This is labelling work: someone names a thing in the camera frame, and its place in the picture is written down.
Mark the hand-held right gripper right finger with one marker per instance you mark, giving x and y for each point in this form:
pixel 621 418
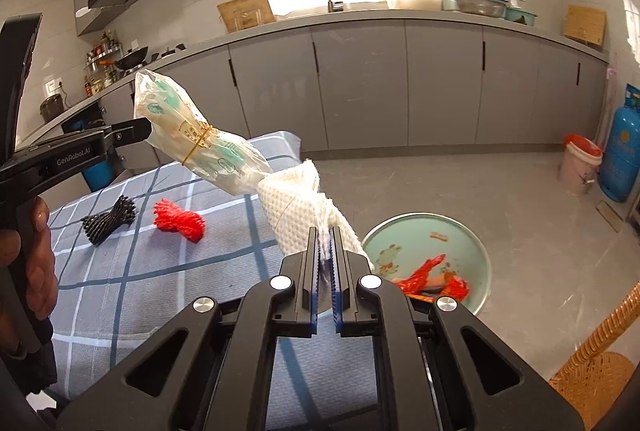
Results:
pixel 338 306

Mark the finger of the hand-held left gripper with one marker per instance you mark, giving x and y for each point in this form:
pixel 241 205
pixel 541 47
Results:
pixel 130 132

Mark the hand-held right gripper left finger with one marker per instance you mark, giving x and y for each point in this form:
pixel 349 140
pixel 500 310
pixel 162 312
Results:
pixel 313 306

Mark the clear plastic bag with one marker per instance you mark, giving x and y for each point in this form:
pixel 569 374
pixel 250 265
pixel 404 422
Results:
pixel 170 111

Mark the mint green basin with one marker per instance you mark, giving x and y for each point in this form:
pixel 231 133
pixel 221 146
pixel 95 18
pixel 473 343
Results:
pixel 400 236

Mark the red plastic bag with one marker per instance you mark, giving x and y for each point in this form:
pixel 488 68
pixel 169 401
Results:
pixel 425 271

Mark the white foam wrap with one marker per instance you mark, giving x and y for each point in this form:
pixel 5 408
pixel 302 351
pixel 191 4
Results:
pixel 295 206

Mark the person's left hand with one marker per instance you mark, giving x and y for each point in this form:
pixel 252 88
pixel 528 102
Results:
pixel 42 261

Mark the dark round pot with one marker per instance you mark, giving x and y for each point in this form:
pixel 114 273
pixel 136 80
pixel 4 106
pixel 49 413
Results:
pixel 52 108

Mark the blue gas cylinder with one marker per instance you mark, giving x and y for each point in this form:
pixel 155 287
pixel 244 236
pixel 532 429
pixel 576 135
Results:
pixel 622 151
pixel 97 173

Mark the metal spice rack with bottles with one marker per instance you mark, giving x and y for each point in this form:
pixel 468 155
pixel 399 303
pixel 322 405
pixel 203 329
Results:
pixel 102 66

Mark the black wok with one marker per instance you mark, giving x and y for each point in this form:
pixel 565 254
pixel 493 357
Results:
pixel 131 58

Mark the black foam net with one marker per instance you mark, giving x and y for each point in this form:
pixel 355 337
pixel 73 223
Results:
pixel 107 221

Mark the gas stove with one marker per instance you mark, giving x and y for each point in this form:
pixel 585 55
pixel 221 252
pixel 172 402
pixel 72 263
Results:
pixel 167 51

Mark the red foam net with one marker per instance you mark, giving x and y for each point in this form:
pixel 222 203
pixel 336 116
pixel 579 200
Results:
pixel 180 221

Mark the blue plaid tablecloth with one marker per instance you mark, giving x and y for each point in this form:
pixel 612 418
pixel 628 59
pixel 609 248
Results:
pixel 150 271

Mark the wooden cutting board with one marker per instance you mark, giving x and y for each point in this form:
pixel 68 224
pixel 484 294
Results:
pixel 245 11

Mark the grey kitchen counter cabinets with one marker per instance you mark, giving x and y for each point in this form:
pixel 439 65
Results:
pixel 360 86

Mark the wicker chair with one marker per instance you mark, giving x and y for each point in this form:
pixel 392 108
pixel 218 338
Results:
pixel 590 376

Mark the white bucket red liner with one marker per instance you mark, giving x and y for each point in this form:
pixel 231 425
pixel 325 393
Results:
pixel 580 166

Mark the steel mixing bowl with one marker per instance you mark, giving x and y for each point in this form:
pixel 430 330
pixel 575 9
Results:
pixel 481 7

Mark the green plastic basket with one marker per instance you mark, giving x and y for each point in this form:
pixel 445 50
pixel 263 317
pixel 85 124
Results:
pixel 520 14

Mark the white wall socket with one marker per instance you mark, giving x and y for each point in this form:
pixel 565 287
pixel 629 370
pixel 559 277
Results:
pixel 54 86

